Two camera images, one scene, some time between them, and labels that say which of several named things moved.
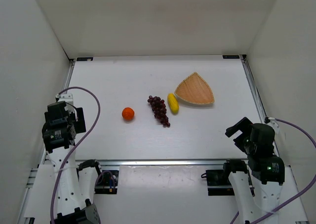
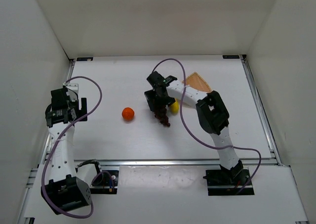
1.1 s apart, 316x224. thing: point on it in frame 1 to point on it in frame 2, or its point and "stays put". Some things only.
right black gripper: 237,129 to 153,101
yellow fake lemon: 173,103 stays put
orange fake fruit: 128,113 stays put
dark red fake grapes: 159,109 stays put
